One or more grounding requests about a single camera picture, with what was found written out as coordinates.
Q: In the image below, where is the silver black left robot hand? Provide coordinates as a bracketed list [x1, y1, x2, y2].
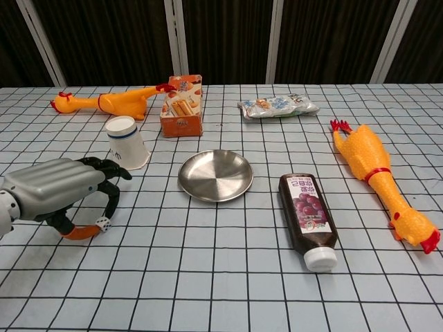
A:
[0, 156, 133, 240]

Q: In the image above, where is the orange biscuit roll box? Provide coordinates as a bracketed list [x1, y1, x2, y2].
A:
[159, 73, 204, 138]

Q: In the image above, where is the black pleated curtain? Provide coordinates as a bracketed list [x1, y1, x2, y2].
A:
[0, 0, 443, 89]

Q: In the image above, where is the silver snack bag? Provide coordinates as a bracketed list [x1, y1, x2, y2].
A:
[237, 93, 320, 120]

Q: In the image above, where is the dark grape sauce bottle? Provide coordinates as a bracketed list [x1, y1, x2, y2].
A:
[278, 172, 338, 274]

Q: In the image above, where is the white aluminium frame post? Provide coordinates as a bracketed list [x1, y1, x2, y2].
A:
[266, 0, 285, 84]
[17, 0, 67, 87]
[371, 0, 418, 84]
[164, 0, 190, 77]

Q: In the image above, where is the round steel plate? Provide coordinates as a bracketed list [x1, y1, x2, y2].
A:
[177, 149, 255, 203]

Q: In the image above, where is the white paper cup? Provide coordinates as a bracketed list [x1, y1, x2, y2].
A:
[105, 116, 151, 171]

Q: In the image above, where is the yellow rubber chicken toy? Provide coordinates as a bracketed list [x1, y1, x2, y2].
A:
[51, 83, 174, 121]
[329, 119, 441, 255]

